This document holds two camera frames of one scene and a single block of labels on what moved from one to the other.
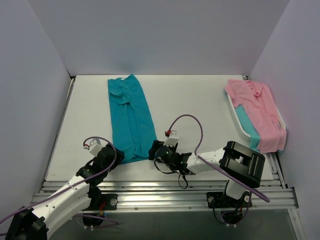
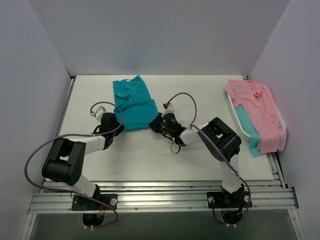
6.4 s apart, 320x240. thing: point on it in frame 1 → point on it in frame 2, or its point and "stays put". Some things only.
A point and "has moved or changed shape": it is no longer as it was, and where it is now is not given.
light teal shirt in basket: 250,128 stays put
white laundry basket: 281,120 stays put
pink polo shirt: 256,98 stays put
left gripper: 116,154 → 117,127
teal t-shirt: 134,133 has moved or changed shape
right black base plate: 220,199 stays put
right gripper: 154,150 → 155,123
